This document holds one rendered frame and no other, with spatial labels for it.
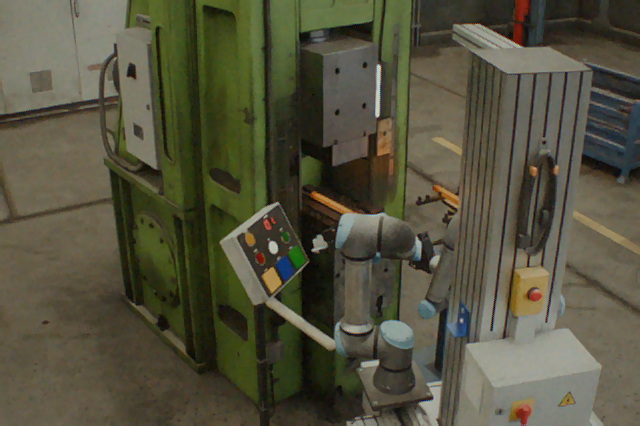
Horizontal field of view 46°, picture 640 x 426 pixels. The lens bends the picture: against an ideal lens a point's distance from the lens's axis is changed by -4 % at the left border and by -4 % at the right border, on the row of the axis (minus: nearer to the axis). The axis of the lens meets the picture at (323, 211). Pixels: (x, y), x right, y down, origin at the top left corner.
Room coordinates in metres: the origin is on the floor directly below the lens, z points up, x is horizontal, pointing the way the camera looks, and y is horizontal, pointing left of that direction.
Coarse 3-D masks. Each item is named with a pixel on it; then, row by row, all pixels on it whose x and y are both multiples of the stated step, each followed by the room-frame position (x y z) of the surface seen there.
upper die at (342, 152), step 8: (304, 144) 3.23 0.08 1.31; (312, 144) 3.18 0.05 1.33; (336, 144) 3.09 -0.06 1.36; (344, 144) 3.12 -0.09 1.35; (352, 144) 3.15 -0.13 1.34; (360, 144) 3.18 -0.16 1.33; (304, 152) 3.23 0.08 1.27; (312, 152) 3.18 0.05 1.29; (320, 152) 3.14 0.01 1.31; (328, 152) 3.10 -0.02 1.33; (336, 152) 3.09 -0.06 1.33; (344, 152) 3.12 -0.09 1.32; (352, 152) 3.15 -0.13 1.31; (360, 152) 3.18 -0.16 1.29; (328, 160) 3.10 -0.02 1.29; (336, 160) 3.09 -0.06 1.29; (344, 160) 3.12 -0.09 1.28
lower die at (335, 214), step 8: (304, 192) 3.40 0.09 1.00; (320, 192) 3.42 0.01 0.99; (304, 200) 3.34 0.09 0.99; (312, 200) 3.34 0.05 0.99; (320, 200) 3.31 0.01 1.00; (336, 200) 3.33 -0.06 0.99; (304, 208) 3.27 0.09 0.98; (312, 208) 3.26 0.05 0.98; (320, 208) 3.25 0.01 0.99; (328, 208) 3.25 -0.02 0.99; (352, 208) 3.24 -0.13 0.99; (304, 216) 3.23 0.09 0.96; (312, 216) 3.19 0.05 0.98; (320, 216) 3.19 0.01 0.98; (328, 216) 3.17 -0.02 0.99; (336, 216) 3.17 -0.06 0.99; (312, 224) 3.19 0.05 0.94; (320, 224) 3.14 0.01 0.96; (328, 224) 3.11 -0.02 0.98
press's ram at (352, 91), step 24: (312, 48) 3.15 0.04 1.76; (336, 48) 3.15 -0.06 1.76; (360, 48) 3.17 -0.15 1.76; (312, 72) 3.10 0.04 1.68; (336, 72) 3.09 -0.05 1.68; (360, 72) 3.17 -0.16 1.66; (312, 96) 3.10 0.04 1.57; (336, 96) 3.09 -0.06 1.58; (360, 96) 3.17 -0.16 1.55; (312, 120) 3.10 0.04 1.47; (336, 120) 3.09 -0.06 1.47; (360, 120) 3.17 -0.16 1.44
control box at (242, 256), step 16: (272, 208) 2.82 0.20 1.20; (256, 224) 2.69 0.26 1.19; (288, 224) 2.84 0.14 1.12; (224, 240) 2.59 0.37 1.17; (240, 240) 2.58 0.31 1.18; (256, 240) 2.64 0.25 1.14; (272, 240) 2.71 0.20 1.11; (240, 256) 2.55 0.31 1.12; (272, 256) 2.66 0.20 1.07; (304, 256) 2.80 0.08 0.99; (240, 272) 2.56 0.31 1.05; (256, 272) 2.54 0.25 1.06; (256, 288) 2.53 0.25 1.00
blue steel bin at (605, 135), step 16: (592, 64) 7.08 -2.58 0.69; (592, 80) 7.07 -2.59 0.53; (608, 80) 6.92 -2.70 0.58; (624, 80) 6.77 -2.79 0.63; (592, 96) 6.22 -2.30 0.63; (608, 96) 6.08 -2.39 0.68; (624, 96) 6.76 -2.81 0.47; (592, 112) 6.20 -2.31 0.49; (608, 112) 6.06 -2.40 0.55; (624, 112) 5.94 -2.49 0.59; (592, 128) 6.18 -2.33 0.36; (608, 128) 6.02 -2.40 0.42; (624, 128) 5.92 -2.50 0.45; (592, 144) 6.16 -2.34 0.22; (608, 144) 6.01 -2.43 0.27; (624, 144) 5.90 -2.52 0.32; (608, 160) 5.99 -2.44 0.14; (624, 160) 5.85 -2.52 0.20; (624, 176) 5.83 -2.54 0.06
